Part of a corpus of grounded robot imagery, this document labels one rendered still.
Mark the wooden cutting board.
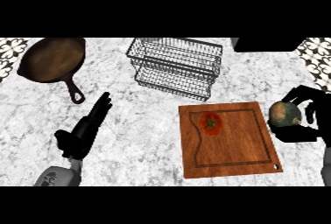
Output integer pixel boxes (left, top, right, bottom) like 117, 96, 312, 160
178, 101, 285, 179

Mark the green and tan squash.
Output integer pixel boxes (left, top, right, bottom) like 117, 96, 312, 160
268, 100, 305, 128

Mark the wire tiered basket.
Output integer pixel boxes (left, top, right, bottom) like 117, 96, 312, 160
126, 37, 225, 102

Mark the black appliance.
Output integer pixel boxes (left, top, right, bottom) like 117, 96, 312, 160
231, 37, 314, 53

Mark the red tomato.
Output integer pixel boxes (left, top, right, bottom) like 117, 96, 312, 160
200, 111, 223, 137

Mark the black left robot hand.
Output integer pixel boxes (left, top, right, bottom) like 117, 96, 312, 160
53, 91, 114, 161

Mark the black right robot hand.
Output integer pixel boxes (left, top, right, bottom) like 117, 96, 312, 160
266, 84, 331, 144

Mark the brown cast iron skillet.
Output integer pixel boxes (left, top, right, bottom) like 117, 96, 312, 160
15, 37, 87, 105

